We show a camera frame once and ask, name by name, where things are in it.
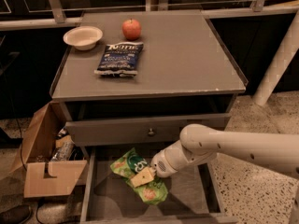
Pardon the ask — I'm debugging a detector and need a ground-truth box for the grey wooden drawer cabinet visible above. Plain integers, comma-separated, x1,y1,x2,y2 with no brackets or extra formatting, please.
50,10,249,161

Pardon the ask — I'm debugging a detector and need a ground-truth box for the grey top drawer with knob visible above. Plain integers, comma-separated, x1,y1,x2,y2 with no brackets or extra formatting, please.
66,113,231,147

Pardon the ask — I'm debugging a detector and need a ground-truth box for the dark shoe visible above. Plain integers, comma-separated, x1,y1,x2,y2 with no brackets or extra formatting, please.
0,204,32,224

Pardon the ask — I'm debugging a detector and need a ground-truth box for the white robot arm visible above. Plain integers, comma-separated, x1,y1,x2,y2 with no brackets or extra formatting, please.
130,124,299,187

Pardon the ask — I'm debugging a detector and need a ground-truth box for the black cable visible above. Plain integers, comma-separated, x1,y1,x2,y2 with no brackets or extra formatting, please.
6,77,27,170

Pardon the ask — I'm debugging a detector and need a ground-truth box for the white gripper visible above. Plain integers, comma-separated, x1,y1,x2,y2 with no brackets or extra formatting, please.
130,148,178,188

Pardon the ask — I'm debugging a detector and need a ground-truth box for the open grey middle drawer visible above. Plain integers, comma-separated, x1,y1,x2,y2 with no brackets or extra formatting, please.
80,143,237,224

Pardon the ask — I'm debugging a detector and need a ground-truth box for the metal railing frame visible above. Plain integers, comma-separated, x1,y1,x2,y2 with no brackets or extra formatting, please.
0,0,298,31

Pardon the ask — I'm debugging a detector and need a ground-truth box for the white paper bowl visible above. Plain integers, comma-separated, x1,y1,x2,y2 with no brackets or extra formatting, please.
64,26,103,50

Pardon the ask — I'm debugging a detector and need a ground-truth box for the blue kettle chip bag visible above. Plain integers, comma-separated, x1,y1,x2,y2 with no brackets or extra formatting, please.
94,42,144,77

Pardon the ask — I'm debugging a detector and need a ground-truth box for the plastic water bottle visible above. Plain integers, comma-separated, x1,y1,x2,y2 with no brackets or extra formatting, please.
51,142,74,161

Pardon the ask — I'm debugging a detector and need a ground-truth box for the brown cardboard box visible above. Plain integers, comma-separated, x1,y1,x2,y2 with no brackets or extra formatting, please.
11,102,88,198

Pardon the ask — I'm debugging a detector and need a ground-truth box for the green rice chip bag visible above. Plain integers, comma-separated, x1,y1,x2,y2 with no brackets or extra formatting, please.
110,147,168,204

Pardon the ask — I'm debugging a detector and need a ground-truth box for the red apple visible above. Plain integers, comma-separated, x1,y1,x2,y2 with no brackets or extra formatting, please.
121,19,141,41

